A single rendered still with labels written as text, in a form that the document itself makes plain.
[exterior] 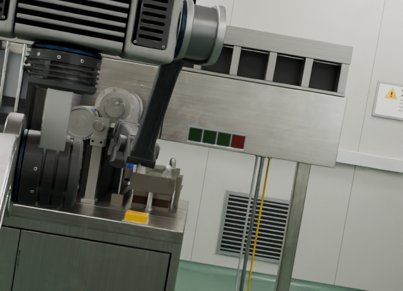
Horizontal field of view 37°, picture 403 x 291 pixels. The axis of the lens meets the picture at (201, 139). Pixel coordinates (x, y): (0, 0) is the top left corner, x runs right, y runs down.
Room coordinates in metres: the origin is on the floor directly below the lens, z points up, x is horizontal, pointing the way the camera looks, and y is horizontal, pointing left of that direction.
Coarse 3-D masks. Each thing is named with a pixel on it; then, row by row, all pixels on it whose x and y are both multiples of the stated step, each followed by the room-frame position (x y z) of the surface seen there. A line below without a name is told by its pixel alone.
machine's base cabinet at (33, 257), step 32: (32, 224) 1.95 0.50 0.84; (64, 224) 1.95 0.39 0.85; (0, 256) 1.95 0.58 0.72; (32, 256) 1.95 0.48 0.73; (64, 256) 1.95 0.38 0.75; (96, 256) 1.95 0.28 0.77; (128, 256) 1.95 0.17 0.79; (160, 256) 1.95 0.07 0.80; (0, 288) 1.95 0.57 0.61; (32, 288) 1.95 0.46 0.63; (64, 288) 1.95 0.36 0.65; (96, 288) 1.95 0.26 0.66; (128, 288) 1.95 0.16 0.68; (160, 288) 1.95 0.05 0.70
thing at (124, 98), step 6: (108, 96) 2.21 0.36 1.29; (114, 96) 2.21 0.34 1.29; (120, 96) 2.21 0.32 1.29; (126, 96) 2.21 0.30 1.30; (102, 102) 2.21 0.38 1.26; (126, 102) 2.21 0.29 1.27; (102, 108) 2.21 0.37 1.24; (126, 108) 2.21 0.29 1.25; (102, 114) 2.21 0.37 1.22; (126, 114) 2.21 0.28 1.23; (114, 120) 2.21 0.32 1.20
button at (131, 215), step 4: (128, 212) 1.96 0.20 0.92; (132, 212) 1.98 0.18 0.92; (136, 212) 1.99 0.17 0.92; (140, 212) 2.00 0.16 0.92; (144, 212) 2.01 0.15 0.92; (128, 216) 1.95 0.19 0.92; (132, 216) 1.95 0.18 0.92; (136, 216) 1.95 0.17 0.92; (140, 216) 1.95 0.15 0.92; (144, 216) 1.95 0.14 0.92; (132, 220) 1.95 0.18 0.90; (136, 220) 1.95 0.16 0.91; (140, 220) 1.95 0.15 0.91; (144, 220) 1.95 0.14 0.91
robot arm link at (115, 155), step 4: (116, 124) 2.00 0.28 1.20; (116, 128) 2.00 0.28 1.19; (116, 140) 2.03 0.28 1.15; (116, 144) 2.02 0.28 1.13; (112, 148) 2.05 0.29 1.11; (112, 152) 2.04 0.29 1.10; (116, 152) 2.01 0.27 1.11; (120, 152) 2.01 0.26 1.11; (112, 156) 2.03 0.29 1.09; (116, 156) 2.00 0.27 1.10; (120, 156) 2.01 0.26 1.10; (112, 160) 2.02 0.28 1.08; (116, 160) 2.01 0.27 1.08; (120, 160) 2.01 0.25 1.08; (124, 160) 2.01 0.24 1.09; (112, 164) 2.04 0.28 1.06; (116, 164) 2.04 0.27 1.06; (120, 164) 2.03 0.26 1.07; (124, 164) 2.03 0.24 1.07
